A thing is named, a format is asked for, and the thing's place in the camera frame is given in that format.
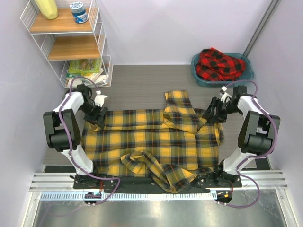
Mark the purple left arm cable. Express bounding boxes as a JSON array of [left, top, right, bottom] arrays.
[[58, 76, 121, 205]]

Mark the red plaid long sleeve shirt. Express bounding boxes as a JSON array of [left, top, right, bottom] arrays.
[[196, 48, 246, 82]]

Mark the stack of books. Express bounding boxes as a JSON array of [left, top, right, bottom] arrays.
[[66, 69, 108, 88]]

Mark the yellow plastic bottle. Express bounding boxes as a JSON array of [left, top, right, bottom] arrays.
[[34, 0, 59, 20]]

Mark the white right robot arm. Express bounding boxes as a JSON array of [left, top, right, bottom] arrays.
[[203, 85, 280, 187]]

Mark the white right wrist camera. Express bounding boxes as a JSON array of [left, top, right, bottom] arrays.
[[220, 86, 232, 103]]

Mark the green picture book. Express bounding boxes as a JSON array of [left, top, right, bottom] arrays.
[[68, 58, 101, 74]]

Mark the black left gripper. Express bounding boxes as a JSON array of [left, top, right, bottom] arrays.
[[79, 102, 107, 129]]

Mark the aluminium frame rail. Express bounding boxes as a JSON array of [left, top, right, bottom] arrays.
[[243, 0, 281, 57]]

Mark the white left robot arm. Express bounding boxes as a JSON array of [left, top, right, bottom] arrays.
[[43, 84, 108, 189]]

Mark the yellow plaid long sleeve shirt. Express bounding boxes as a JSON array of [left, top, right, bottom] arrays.
[[81, 90, 224, 193]]

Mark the blue lidded jar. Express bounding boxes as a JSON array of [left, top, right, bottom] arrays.
[[70, 1, 88, 24]]

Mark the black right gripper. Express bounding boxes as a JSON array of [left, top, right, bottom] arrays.
[[202, 97, 241, 123]]

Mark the white wire shelf rack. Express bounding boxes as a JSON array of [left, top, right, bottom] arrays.
[[20, 0, 113, 87]]

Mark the teal plastic basket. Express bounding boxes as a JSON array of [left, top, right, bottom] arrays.
[[190, 53, 254, 88]]

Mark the white slotted cable duct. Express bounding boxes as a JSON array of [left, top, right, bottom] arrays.
[[40, 191, 217, 201]]

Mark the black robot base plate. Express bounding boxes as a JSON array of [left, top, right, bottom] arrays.
[[73, 165, 243, 193]]

